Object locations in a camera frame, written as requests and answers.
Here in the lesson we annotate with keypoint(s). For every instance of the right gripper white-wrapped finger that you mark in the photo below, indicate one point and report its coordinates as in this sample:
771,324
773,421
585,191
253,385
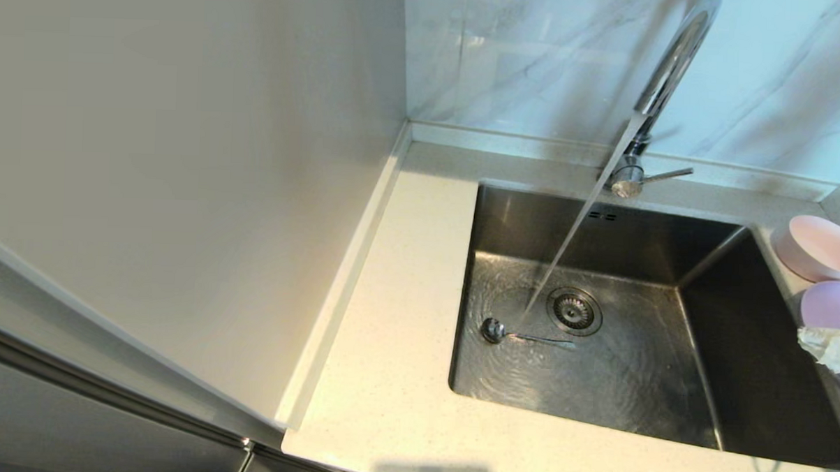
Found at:
835,346

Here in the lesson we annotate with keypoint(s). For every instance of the lilac plastic plate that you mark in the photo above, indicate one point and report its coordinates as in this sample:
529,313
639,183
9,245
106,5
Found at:
830,306

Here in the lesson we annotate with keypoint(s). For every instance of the pink plastic bowl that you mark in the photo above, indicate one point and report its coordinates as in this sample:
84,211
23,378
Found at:
821,246

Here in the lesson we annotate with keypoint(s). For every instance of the chrome gooseneck faucet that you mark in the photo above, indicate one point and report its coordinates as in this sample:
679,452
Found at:
678,56

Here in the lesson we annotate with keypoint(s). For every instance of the metal spoon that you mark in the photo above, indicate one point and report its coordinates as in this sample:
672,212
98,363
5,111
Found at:
492,330

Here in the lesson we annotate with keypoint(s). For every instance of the stainless steel sink basin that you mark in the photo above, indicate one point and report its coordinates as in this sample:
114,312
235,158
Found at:
610,396

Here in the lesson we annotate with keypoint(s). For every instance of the round metal drain strainer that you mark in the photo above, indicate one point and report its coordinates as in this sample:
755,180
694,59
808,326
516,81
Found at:
574,311

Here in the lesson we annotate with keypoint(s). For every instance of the white cabinet side panel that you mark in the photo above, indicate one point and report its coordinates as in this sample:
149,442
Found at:
185,151

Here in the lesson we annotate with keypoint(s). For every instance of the grey appliance door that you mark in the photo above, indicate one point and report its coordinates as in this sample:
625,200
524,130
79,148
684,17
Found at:
50,426

